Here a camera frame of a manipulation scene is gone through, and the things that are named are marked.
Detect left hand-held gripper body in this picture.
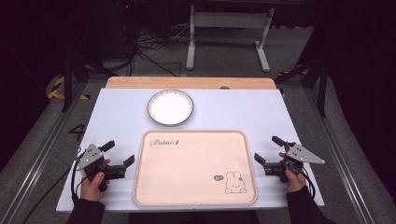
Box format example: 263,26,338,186
76,143,127,192

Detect white plate with dark rim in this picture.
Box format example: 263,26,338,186
147,89,195,127

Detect black tripod stand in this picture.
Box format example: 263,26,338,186
61,52,120,114
274,55,329,118

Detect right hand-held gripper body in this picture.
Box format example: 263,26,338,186
262,142,326,184

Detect bundle of black floor cables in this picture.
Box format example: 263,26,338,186
124,24,194,77

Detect beige tray with rabbit print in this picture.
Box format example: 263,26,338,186
132,129,258,206

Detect yellow black floor tape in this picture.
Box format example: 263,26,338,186
46,76,92,101

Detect white metal stand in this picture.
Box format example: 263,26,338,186
186,4,276,73

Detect person's right hand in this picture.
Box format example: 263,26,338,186
278,151,307,194

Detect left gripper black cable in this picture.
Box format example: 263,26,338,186
21,152,87,224

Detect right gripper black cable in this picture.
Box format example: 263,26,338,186
292,161,316,200

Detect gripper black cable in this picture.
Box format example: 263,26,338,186
21,152,87,224
292,161,316,200

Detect white table board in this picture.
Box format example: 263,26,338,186
55,88,325,213

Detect person's left hand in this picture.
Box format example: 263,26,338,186
80,159,111,203

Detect wooden table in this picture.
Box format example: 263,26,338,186
105,76,278,91

